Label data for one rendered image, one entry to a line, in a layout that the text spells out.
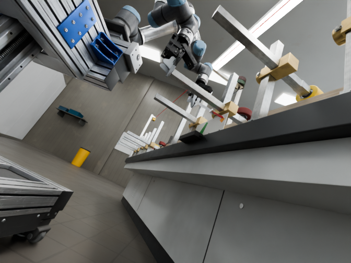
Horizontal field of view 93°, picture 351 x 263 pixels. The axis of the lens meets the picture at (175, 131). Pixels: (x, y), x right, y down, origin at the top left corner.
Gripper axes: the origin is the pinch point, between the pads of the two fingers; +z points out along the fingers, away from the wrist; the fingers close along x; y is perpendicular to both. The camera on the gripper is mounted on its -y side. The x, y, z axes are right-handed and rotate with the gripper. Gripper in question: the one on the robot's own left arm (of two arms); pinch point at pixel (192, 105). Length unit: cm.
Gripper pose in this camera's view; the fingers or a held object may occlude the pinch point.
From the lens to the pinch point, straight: 104.7
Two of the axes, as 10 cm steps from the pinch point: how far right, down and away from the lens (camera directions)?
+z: -3.9, 8.5, -3.5
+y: -6.6, 0.1, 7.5
